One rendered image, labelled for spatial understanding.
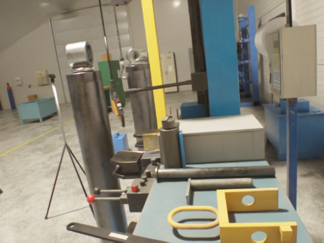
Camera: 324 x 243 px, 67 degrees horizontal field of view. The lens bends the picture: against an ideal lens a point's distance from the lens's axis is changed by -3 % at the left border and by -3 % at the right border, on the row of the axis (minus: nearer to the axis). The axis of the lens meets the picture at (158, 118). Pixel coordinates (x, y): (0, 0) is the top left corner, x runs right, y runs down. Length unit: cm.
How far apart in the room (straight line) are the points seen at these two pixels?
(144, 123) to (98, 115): 135
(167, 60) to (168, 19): 194
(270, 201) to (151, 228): 32
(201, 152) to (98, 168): 82
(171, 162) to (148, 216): 27
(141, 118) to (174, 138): 196
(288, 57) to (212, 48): 47
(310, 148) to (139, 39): 1006
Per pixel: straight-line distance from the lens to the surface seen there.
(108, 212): 178
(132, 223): 166
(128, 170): 134
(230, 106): 139
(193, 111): 157
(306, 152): 378
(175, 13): 1229
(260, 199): 72
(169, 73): 1162
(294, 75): 162
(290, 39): 161
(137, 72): 278
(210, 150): 100
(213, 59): 136
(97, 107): 155
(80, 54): 156
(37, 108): 922
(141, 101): 281
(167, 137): 90
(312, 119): 362
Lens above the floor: 147
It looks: 12 degrees down
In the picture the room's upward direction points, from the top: 7 degrees counter-clockwise
